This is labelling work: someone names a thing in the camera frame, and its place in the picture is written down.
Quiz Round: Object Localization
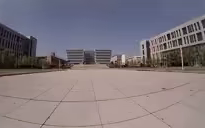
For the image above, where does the pale stone ramp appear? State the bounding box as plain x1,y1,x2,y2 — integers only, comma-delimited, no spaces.
70,63,110,71

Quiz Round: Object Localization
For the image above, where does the small white building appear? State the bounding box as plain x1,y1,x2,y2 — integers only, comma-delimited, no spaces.
110,54,127,66

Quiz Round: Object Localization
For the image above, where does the pale concrete slab pavement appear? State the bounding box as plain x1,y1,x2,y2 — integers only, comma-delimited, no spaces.
0,67,205,128

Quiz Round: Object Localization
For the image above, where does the grey banded glass building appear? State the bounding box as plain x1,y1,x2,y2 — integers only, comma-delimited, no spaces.
65,49,113,65

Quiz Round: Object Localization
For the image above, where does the low white building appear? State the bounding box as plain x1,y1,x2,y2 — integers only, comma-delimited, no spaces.
126,55,143,66

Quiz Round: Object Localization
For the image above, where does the thin pale pole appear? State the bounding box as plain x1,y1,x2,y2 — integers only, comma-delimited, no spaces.
179,45,185,71

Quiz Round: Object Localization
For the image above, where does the row of green trees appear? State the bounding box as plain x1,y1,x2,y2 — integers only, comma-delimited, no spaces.
141,42,205,68
0,48,71,70

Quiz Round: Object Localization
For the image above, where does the large white many-windowed building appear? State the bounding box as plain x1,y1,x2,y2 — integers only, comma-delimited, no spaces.
139,11,205,68

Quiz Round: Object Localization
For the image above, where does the dark glass building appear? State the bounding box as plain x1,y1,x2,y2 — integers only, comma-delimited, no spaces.
0,17,38,58

